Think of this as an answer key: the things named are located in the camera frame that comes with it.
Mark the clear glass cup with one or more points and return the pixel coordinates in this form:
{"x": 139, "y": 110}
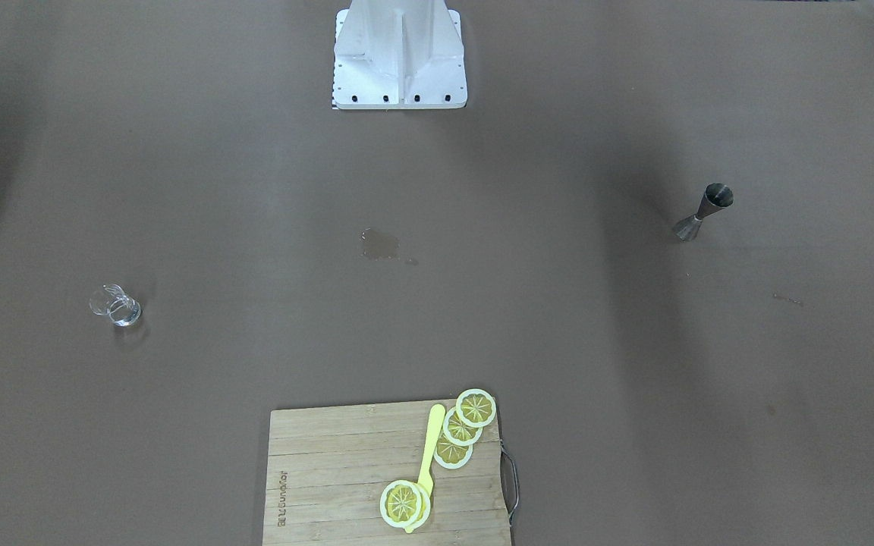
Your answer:
{"x": 111, "y": 301}

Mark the lemon slice rear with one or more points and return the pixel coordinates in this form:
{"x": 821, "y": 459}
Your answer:
{"x": 451, "y": 456}

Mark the wooden cutting board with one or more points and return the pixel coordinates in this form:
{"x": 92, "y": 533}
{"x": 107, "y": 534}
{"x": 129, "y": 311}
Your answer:
{"x": 328, "y": 466}

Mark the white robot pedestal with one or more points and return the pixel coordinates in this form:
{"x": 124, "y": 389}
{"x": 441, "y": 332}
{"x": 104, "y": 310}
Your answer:
{"x": 398, "y": 37}

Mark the lemon slice middle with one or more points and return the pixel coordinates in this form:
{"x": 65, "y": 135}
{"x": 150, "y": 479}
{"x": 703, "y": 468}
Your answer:
{"x": 457, "y": 432}

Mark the lemon slice on spoon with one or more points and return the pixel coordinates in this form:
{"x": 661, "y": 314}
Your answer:
{"x": 405, "y": 505}

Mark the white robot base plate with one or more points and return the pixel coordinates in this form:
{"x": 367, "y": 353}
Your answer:
{"x": 360, "y": 87}

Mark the steel jigger measuring cup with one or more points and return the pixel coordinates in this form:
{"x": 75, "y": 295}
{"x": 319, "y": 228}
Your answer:
{"x": 716, "y": 197}

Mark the lemon slice front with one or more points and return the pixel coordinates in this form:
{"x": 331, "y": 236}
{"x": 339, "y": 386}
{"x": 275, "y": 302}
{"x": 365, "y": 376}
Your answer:
{"x": 476, "y": 407}

